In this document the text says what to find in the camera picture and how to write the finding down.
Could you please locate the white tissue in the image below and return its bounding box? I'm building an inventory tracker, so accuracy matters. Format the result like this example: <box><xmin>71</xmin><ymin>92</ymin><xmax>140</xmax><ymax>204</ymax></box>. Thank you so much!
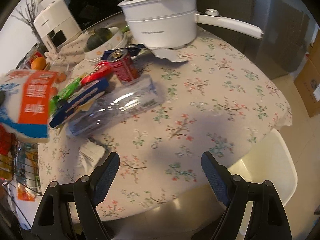
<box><xmin>76</xmin><ymin>141</ymin><xmax>105</xmax><ymax>174</ymax></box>

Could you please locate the orange white blue carton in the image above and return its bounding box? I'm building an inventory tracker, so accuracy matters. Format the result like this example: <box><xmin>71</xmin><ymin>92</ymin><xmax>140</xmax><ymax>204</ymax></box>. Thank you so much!
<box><xmin>1</xmin><ymin>69</ymin><xmax>57</xmax><ymax>143</ymax></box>

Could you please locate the green snack wrapper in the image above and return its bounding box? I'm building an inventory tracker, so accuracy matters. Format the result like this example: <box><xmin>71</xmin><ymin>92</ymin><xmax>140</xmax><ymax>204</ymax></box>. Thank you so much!
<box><xmin>49</xmin><ymin>76</ymin><xmax>82</xmax><ymax>115</ymax></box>

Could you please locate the blue torn cardboard box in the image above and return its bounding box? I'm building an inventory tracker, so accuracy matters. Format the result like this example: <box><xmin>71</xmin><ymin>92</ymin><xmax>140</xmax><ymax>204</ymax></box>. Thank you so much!
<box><xmin>49</xmin><ymin>77</ymin><xmax>109</xmax><ymax>128</ymax></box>

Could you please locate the clear plastic water bottle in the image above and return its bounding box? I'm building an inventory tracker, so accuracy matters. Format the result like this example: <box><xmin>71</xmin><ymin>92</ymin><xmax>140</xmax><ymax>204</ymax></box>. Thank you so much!
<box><xmin>66</xmin><ymin>75</ymin><xmax>165</xmax><ymax>138</ymax></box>

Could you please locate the red soda can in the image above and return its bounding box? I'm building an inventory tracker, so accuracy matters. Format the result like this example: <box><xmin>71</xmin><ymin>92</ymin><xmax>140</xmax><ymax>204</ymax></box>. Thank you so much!
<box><xmin>107</xmin><ymin>48</ymin><xmax>140</xmax><ymax>83</ymax></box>

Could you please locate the red noodle bowl lid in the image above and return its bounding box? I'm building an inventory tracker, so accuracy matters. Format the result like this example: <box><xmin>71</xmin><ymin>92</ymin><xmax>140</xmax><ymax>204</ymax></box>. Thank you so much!
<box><xmin>80</xmin><ymin>61</ymin><xmax>113</xmax><ymax>86</ymax></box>

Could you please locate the white plastic chair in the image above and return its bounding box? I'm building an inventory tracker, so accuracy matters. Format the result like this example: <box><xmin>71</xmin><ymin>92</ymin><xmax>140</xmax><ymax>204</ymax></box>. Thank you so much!
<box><xmin>228</xmin><ymin>129</ymin><xmax>298</xmax><ymax>206</ymax></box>

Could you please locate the floral tablecloth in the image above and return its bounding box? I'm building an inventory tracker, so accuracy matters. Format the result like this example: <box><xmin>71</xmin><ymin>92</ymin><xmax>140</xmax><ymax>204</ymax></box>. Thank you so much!
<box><xmin>37</xmin><ymin>13</ymin><xmax>293</xmax><ymax>222</ymax></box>

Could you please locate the brown cardboard box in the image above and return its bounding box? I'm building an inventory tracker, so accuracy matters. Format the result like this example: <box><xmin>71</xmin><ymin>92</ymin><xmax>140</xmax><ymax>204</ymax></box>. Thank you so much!
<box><xmin>294</xmin><ymin>30</ymin><xmax>320</xmax><ymax>117</ymax></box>

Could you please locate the large orange fruit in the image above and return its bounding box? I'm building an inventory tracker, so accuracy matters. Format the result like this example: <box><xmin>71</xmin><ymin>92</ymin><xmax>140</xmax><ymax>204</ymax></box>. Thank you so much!
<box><xmin>31</xmin><ymin>57</ymin><xmax>47</xmax><ymax>70</ymax></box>

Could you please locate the clear glass jar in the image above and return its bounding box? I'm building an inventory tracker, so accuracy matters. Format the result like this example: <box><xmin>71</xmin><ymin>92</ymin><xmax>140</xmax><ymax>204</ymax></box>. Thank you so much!
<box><xmin>44</xmin><ymin>51</ymin><xmax>70</xmax><ymax>98</ymax></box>

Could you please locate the dark green squash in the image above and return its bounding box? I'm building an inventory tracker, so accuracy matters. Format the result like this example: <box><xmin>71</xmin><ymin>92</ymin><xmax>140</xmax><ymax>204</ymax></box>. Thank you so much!
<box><xmin>86</xmin><ymin>28</ymin><xmax>113</xmax><ymax>51</ymax></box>

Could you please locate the white floral ceramic bowl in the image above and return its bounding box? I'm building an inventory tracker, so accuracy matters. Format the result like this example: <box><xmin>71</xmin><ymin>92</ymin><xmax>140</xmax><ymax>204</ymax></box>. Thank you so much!
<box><xmin>84</xmin><ymin>27</ymin><xmax>127</xmax><ymax>61</ymax></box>

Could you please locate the white air fryer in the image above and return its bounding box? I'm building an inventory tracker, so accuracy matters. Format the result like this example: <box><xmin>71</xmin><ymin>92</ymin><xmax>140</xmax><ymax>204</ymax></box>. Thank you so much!
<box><xmin>34</xmin><ymin>0</ymin><xmax>81</xmax><ymax>53</ymax></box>

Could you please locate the white electric cooking pot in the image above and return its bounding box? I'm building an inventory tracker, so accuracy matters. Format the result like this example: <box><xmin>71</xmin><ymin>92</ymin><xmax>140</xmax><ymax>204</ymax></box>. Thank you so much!
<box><xmin>118</xmin><ymin>0</ymin><xmax>263</xmax><ymax>49</ymax></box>

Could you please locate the black wire basket rack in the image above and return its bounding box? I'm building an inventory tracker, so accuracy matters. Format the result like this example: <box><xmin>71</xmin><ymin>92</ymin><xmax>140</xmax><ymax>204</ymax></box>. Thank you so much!
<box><xmin>1</xmin><ymin>130</ymin><xmax>42</xmax><ymax>229</ymax></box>

